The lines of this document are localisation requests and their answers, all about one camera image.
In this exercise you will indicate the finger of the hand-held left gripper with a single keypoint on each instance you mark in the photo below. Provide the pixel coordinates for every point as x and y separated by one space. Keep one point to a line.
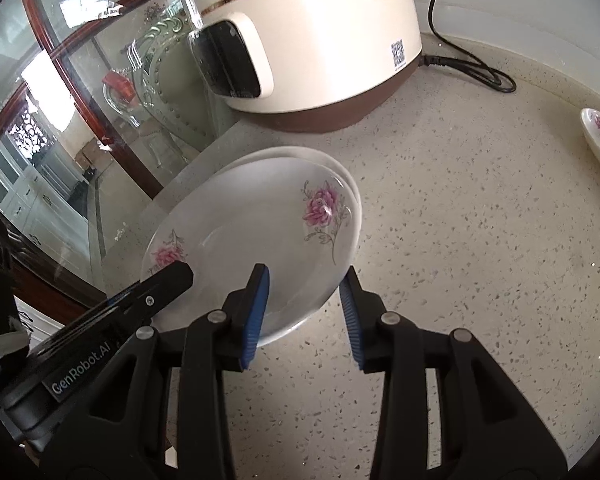
167 282

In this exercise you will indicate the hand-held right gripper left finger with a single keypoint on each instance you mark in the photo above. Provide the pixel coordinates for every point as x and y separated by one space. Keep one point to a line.
257 310

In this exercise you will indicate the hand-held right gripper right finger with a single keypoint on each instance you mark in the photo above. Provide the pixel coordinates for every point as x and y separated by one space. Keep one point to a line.
351 320

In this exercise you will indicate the cream rice cooker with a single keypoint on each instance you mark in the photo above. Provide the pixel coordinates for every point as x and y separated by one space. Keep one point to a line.
320 35

